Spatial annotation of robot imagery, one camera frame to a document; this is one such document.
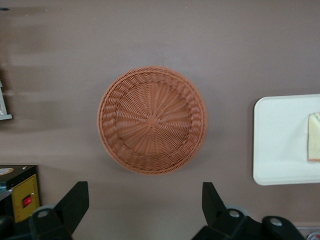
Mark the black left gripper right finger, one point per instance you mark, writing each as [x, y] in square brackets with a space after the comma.
[222, 222]

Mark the brown round wicker basket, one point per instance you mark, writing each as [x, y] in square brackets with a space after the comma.
[152, 120]

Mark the triangular sandwich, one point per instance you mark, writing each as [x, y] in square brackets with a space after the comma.
[314, 137]

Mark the clear acrylic bottle rack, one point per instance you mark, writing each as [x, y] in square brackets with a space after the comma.
[307, 228]

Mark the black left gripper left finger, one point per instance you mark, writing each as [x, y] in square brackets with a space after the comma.
[62, 220]

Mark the red cola bottle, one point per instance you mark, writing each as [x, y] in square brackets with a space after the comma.
[315, 237]

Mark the beige plastic serving tray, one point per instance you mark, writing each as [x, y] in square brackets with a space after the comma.
[280, 140]

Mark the black appliance with yellow panel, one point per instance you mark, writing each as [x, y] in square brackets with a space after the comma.
[22, 190]

